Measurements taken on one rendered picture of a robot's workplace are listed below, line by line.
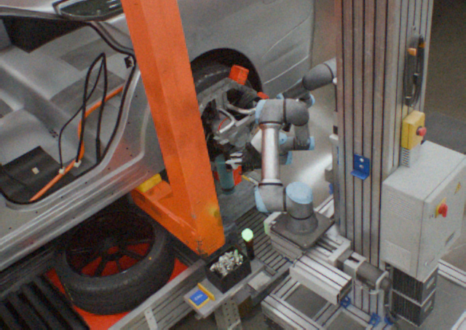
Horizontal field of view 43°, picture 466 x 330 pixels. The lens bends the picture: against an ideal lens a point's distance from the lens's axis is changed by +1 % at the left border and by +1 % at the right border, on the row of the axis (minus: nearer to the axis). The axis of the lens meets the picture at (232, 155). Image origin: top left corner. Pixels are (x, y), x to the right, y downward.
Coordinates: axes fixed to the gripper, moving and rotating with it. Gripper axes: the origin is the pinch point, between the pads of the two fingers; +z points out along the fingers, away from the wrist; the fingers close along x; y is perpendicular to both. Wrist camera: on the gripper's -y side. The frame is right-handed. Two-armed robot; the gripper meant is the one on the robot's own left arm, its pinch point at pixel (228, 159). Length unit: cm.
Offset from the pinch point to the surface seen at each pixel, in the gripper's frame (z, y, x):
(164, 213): 36.2, 16.3, -23.3
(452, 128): -141, 49, 76
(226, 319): 5, 60, -62
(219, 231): 4.9, 19.6, -36.0
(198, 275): 21, 49, -40
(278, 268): -21, 81, -11
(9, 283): 133, 51, -39
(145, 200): 50, 19, -10
